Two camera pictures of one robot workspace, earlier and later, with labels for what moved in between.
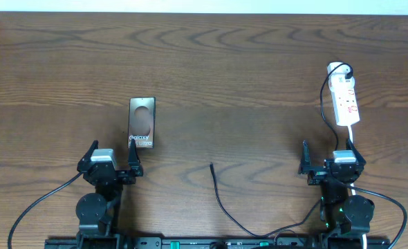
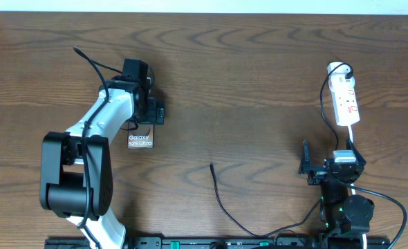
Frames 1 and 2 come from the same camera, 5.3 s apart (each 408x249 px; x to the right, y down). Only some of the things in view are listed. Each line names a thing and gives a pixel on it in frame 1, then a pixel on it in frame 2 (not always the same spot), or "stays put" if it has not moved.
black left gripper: (135, 167) -> (157, 112)
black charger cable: (328, 124) stays put
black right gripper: (317, 173) stays put
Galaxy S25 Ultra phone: (141, 124) stays put
